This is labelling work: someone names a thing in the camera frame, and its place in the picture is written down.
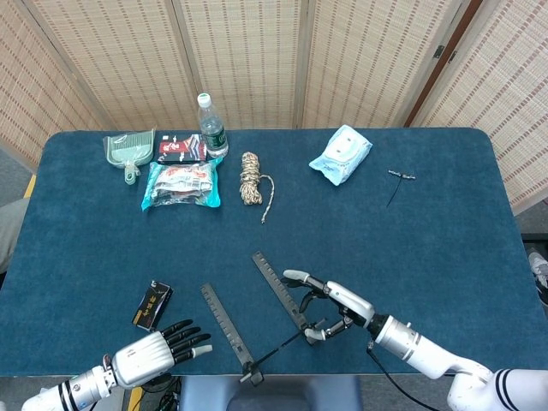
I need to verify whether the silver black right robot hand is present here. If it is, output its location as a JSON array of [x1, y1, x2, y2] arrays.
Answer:
[[282, 269, 377, 344]]

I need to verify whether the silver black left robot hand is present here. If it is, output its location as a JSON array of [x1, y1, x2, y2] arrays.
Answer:
[[111, 319, 214, 390]]

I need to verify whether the black folding stand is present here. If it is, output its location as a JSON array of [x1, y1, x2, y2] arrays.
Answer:
[[200, 250, 329, 386]]

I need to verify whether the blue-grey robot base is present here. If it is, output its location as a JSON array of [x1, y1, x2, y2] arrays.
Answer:
[[179, 375, 363, 411]]

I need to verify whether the white box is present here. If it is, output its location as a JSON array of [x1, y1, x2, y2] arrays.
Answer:
[[85, 387, 128, 411]]

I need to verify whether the black box with gold characters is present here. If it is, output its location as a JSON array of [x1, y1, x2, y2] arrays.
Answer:
[[131, 280, 175, 334]]

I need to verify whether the blue table cloth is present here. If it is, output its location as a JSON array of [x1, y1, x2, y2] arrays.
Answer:
[[0, 127, 548, 378]]

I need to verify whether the light blue wet wipes pack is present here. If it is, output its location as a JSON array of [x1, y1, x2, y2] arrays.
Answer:
[[308, 124, 373, 187]]

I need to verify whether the teal snack bag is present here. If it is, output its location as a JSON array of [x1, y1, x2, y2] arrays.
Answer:
[[140, 157, 224, 211]]

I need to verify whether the grey sneaker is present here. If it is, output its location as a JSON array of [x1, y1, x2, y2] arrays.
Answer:
[[528, 251, 548, 307]]

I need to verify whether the pale green plastic dustpan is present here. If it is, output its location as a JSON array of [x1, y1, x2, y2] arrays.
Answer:
[[102, 128, 158, 186]]

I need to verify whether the red and black snack packet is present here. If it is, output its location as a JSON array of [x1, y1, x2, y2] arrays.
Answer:
[[157, 133, 210, 164]]

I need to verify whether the clear water bottle green label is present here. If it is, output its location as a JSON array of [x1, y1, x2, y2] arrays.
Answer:
[[196, 92, 230, 159]]

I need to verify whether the bamboo folding screen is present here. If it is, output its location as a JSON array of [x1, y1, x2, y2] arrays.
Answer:
[[0, 0, 548, 215]]

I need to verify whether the floor cable bundle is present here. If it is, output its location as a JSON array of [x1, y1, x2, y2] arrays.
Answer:
[[143, 376, 183, 411]]

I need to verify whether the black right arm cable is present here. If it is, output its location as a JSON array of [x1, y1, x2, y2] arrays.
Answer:
[[366, 341, 434, 411]]

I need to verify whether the metal T-handle corkscrew tool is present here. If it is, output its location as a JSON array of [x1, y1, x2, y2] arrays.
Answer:
[[385, 169, 417, 210]]

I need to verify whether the beige braided rope bundle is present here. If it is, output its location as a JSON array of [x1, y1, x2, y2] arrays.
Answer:
[[238, 151, 277, 224]]

